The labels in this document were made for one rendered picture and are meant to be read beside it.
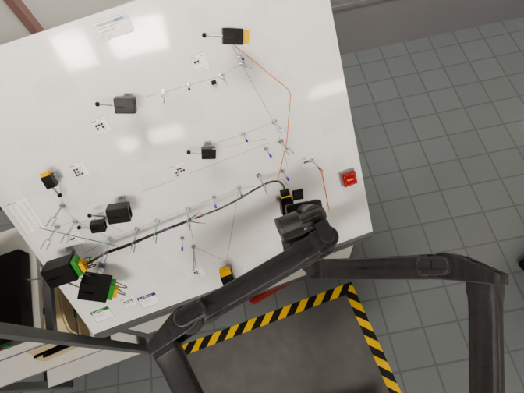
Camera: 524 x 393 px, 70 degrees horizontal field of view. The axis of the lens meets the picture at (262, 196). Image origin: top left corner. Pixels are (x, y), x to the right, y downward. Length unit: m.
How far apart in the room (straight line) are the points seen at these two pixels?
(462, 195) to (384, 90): 0.99
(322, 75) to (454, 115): 1.92
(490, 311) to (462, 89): 2.53
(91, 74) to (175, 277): 0.77
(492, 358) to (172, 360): 0.64
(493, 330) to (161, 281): 1.08
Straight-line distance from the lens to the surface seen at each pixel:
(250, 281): 0.90
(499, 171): 2.94
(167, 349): 0.90
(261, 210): 1.37
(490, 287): 0.87
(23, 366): 2.09
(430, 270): 0.89
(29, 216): 1.43
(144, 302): 1.56
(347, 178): 1.38
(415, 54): 3.41
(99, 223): 1.31
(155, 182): 1.30
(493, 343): 0.88
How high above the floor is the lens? 2.34
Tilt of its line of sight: 64 degrees down
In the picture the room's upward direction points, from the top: 15 degrees counter-clockwise
